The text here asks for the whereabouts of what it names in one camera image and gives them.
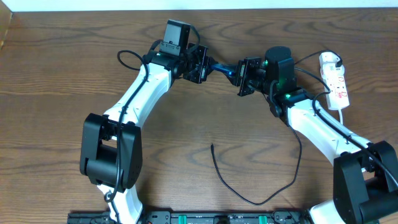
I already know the blue Galaxy smartphone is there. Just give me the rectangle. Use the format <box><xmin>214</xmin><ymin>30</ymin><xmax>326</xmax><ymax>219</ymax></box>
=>
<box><xmin>210</xmin><ymin>63</ymin><xmax>228</xmax><ymax>75</ymax></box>

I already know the black charger cable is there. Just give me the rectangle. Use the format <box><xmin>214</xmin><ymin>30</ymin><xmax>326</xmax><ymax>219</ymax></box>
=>
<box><xmin>210</xmin><ymin>124</ymin><xmax>303</xmax><ymax>206</ymax></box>

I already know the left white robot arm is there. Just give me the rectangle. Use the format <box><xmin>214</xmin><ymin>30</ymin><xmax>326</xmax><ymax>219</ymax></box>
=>
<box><xmin>80</xmin><ymin>19</ymin><xmax>210</xmax><ymax>223</ymax></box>

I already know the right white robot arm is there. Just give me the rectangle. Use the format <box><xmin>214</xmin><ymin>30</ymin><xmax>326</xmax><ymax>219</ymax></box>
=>
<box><xmin>224</xmin><ymin>46</ymin><xmax>397</xmax><ymax>223</ymax></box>

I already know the white power strip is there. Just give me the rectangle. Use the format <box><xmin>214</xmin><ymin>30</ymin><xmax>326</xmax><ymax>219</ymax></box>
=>
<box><xmin>319</xmin><ymin>52</ymin><xmax>349</xmax><ymax>110</ymax></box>

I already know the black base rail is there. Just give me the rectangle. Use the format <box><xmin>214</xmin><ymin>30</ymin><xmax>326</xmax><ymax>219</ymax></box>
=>
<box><xmin>67</xmin><ymin>210</ymin><xmax>312</xmax><ymax>224</ymax></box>

